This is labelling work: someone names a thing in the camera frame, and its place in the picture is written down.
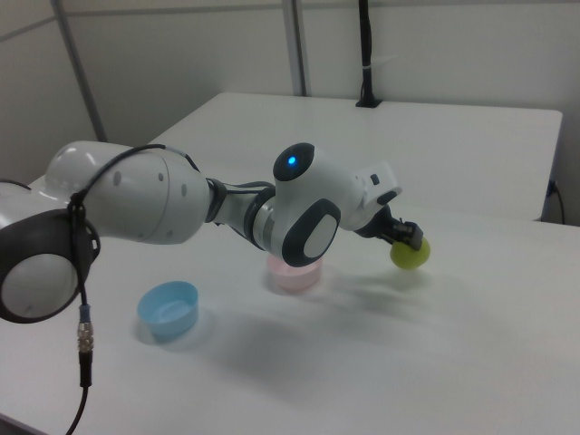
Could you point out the green pear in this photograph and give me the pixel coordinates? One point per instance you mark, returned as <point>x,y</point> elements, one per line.
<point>410,258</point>

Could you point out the pink plastic bowl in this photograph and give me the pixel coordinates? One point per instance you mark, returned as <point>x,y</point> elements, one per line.
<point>294,278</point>

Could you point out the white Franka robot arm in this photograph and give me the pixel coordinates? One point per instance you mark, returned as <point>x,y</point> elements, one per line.
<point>136,199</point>

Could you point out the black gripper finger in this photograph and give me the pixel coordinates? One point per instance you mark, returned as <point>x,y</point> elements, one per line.
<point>388,238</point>
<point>408,233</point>

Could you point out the grey wall partition post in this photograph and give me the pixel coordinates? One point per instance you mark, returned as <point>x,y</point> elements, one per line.
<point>296,45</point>
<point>79,72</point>

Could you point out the black camera stand pole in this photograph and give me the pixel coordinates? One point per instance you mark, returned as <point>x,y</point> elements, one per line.
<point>367,54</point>

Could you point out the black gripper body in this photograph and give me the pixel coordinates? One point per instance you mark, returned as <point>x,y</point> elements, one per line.
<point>378,224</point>

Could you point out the blue plastic bowl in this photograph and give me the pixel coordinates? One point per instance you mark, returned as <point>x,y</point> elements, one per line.
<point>168,312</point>

